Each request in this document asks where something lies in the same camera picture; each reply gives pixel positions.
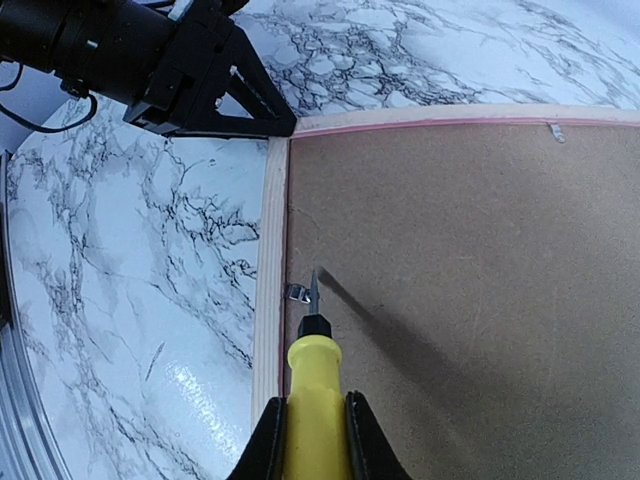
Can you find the yellow handled screwdriver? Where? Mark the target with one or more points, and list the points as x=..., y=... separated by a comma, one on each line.
x=316, y=434

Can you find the pink photo frame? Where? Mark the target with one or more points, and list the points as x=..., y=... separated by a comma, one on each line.
x=269, y=329

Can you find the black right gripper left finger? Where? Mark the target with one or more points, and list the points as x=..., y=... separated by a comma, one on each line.
x=263, y=456

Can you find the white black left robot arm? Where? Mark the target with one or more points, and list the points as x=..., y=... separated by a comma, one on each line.
x=96, y=48

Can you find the metal frame retaining clip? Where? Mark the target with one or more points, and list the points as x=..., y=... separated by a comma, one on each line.
x=298, y=293

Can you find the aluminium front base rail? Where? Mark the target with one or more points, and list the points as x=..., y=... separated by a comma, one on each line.
x=28, y=446

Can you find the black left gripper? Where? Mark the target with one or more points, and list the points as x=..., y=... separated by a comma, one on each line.
x=210, y=82

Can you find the brown frame backing board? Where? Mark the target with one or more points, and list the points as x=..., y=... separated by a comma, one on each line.
x=483, y=284

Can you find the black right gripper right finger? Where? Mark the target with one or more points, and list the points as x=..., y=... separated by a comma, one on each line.
x=370, y=453

